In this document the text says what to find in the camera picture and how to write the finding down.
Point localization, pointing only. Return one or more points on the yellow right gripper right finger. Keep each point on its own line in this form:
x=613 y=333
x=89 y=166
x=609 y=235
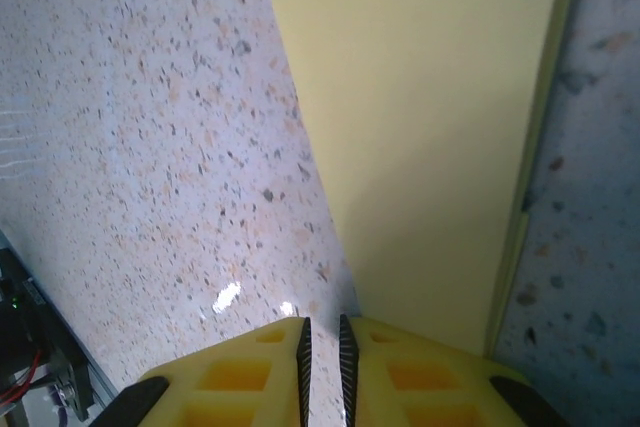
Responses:
x=425 y=387

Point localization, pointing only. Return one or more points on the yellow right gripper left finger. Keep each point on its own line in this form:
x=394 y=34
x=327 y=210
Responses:
x=235 y=382

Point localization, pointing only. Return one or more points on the pale yellow paper sheet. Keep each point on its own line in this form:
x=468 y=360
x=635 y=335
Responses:
x=425 y=122

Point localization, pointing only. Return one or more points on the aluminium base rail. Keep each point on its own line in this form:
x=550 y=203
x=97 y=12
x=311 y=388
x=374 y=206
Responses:
x=102 y=377

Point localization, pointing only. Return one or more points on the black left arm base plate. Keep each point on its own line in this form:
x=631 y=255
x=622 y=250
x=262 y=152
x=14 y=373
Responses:
x=45 y=332

